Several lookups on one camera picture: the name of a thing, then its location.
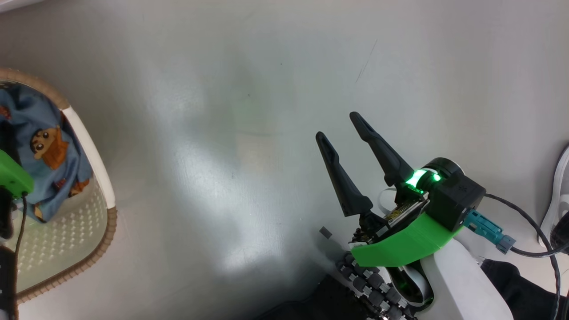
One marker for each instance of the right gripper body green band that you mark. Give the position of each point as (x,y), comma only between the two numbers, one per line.
(409,244)

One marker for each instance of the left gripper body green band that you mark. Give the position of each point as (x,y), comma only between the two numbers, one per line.
(13,178)

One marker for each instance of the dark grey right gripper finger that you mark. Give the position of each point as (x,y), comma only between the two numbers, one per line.
(386,160)
(346,191)

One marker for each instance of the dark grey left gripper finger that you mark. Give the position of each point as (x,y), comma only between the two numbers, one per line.
(6,140)

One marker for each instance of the blue cartoon print garment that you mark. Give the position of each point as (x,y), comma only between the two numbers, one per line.
(49,111)

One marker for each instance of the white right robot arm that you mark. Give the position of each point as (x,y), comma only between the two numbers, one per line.
(462,284)

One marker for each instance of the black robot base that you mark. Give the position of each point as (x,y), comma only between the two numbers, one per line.
(320,302)

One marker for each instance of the grey roller omni wheel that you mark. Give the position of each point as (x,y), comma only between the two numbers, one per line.
(373,284)

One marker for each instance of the cream perforated laundry basket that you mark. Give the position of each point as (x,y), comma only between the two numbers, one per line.
(93,169)

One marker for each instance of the white sneaker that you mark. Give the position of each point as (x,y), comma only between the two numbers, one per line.
(560,186)

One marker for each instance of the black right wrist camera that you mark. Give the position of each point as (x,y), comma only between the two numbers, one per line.
(458,200)

